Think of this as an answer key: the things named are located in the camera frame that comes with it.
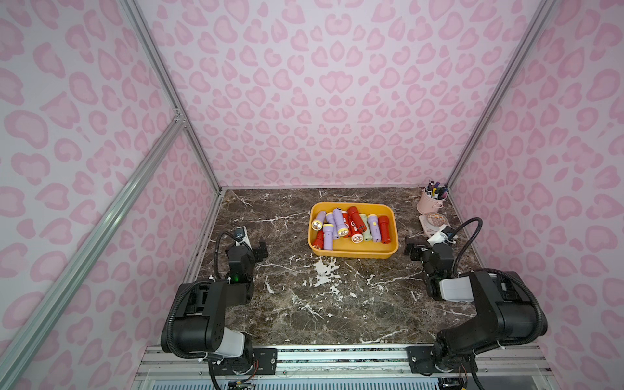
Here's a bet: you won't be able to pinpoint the green flashlight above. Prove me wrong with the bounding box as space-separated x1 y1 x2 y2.
359 213 373 241

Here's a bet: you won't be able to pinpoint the plain red flashlight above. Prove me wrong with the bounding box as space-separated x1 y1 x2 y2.
312 230 324 250

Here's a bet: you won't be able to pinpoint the red flashlight white head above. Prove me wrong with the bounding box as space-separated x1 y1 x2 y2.
350 229 364 244

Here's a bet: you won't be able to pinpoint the red flashlight white logo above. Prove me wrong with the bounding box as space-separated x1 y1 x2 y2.
342 211 352 237

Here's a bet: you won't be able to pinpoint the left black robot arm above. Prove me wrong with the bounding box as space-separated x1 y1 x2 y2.
160 227 268 377

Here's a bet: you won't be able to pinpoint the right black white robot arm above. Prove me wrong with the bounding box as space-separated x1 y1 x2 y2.
404 217 548 376

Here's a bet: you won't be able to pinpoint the yellow plastic storage tray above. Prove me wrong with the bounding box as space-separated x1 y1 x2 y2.
307 201 399 259

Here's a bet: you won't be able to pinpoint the pink pen holder cup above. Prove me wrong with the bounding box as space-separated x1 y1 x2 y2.
416 189 445 215

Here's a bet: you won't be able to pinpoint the pens in cup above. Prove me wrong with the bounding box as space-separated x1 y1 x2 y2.
425 180 449 200

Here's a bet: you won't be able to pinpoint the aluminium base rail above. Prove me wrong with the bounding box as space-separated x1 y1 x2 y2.
132 344 558 389

